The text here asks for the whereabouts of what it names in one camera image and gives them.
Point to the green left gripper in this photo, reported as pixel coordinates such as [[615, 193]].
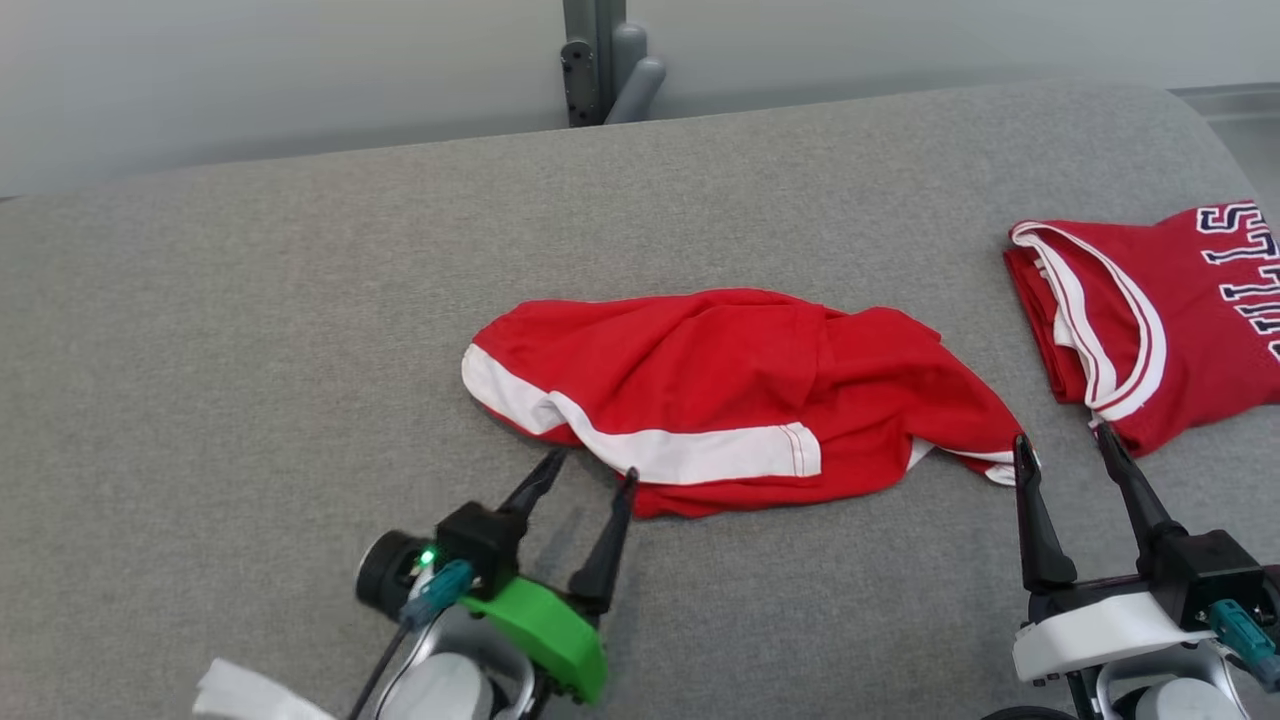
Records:
[[555, 635]]

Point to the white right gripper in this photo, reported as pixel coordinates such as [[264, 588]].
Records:
[[1090, 630]]

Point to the red shorts with white trim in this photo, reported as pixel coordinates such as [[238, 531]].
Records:
[[720, 380]]

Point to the red Bulls basketball jersey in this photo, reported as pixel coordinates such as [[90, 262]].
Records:
[[1190, 320]]

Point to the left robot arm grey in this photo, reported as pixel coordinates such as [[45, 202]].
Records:
[[450, 690]]

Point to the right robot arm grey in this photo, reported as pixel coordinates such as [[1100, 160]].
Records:
[[1170, 695]]

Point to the black left wrist cylinder module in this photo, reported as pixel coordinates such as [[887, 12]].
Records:
[[385, 575]]

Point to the grey fabric sofa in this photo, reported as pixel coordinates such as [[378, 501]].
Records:
[[300, 350]]

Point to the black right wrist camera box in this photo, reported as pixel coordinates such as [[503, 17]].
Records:
[[1210, 575]]

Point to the teal left camera connector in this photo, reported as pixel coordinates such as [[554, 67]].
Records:
[[440, 592]]

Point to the teal camera connector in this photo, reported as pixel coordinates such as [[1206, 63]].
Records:
[[1245, 635], [440, 592]]

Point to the teal right camera connector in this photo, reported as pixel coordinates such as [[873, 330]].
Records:
[[1245, 635]]

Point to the grey metal stand post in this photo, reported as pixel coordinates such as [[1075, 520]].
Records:
[[600, 60]]

